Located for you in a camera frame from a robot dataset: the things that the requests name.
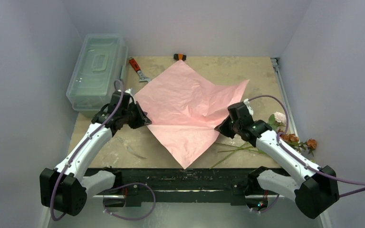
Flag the small orange black tool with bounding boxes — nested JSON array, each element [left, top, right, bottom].
[[173, 53, 186, 61]]

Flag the pink purple wrapping paper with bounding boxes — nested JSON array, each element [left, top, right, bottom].
[[134, 61, 248, 169]]

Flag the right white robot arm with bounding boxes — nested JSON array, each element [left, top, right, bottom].
[[215, 102, 339, 219]]

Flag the orange handled adjustable wrench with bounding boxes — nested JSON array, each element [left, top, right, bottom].
[[128, 57, 152, 86]]

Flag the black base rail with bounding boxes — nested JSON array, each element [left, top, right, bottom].
[[96, 168, 277, 207]]

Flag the clear plastic strip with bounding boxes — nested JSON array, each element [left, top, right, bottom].
[[115, 136, 147, 159]]

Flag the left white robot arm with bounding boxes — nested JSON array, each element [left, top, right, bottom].
[[39, 89, 152, 221]]

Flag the white and orange rose stems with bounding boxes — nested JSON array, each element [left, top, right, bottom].
[[211, 112, 317, 169]]

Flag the clear plastic storage box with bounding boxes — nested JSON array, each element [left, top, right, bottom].
[[66, 33, 128, 112]]

